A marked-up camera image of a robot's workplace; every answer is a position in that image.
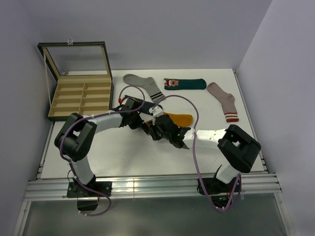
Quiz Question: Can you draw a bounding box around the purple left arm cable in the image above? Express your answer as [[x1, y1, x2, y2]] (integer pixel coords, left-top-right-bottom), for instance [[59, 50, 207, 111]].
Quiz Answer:
[[60, 85, 146, 217]]

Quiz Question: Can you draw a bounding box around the dark green reindeer sock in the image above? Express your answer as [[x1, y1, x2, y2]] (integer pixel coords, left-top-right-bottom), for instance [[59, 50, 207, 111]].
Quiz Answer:
[[164, 78, 207, 90]]

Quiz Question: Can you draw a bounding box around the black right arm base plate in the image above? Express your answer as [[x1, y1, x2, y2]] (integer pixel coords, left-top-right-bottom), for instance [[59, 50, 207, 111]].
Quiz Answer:
[[197, 177, 241, 195]]

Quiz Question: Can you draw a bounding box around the black compartment box beige lining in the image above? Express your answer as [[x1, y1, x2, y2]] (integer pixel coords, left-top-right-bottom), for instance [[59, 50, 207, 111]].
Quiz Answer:
[[37, 38, 114, 121]]

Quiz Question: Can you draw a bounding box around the mustard yellow sock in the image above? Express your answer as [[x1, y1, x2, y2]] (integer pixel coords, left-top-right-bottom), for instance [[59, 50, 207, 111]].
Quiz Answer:
[[145, 112, 193, 128]]

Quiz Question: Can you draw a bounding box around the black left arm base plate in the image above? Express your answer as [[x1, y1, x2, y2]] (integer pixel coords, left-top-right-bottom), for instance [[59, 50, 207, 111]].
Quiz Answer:
[[66, 181, 112, 198]]

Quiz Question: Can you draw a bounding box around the navy santa sock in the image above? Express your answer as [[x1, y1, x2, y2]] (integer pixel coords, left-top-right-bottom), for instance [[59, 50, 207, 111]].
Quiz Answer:
[[124, 95, 155, 115]]

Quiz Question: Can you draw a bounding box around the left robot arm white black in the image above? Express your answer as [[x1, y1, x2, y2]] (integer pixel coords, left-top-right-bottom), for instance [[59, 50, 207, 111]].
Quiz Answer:
[[54, 97, 149, 196]]

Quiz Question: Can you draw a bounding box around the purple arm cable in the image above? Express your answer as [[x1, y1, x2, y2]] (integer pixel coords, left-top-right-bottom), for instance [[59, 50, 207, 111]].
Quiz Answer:
[[149, 94, 243, 213], [60, 85, 146, 217]]

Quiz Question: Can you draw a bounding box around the aluminium rail frame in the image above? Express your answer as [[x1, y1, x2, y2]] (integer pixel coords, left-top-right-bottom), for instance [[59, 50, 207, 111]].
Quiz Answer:
[[12, 68, 291, 236]]

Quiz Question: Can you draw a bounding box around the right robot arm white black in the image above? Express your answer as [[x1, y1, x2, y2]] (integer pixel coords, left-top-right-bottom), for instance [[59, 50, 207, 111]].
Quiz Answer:
[[147, 115, 261, 192]]

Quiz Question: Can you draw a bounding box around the grey striped sock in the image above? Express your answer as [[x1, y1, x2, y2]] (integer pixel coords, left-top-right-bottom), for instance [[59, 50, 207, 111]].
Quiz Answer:
[[123, 74, 165, 103]]

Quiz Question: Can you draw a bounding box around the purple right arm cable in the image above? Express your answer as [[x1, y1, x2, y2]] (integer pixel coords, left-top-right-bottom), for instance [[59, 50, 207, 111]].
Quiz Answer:
[[149, 94, 243, 213]]

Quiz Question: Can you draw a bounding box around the taupe sock red cuff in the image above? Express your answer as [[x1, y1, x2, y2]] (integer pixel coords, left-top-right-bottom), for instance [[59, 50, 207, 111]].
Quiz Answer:
[[207, 82, 239, 123]]

